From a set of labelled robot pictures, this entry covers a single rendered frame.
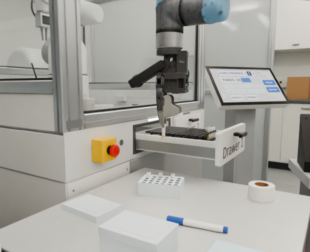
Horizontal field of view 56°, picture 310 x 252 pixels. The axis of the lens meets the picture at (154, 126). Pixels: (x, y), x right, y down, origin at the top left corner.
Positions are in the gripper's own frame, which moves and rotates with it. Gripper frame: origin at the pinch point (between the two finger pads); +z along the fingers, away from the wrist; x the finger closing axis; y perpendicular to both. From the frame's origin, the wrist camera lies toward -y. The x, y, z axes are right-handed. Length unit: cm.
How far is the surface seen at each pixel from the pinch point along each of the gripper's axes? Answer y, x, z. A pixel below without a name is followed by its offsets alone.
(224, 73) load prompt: 16, 113, -18
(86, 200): -16.6, -14.4, 19.4
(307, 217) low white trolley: 37.7, -7.6, 20.9
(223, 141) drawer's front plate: 17.4, 13.8, 7.4
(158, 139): -5.5, 20.3, 8.8
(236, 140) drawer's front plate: 21.7, 27.2, 9.1
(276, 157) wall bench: 82, 310, 81
